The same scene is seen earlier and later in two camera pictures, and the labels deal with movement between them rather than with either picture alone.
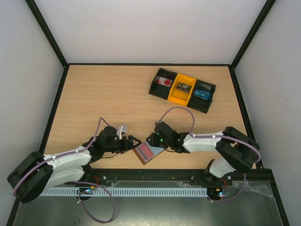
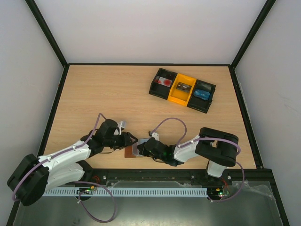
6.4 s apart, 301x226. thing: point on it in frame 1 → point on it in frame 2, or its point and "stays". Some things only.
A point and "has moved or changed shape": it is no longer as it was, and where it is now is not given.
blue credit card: [202, 95] stays
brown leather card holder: [144, 152] has moved or changed shape
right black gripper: [153, 139] → [146, 147]
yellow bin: [182, 89] stays
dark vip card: [183, 87] stays
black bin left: [162, 83] stays
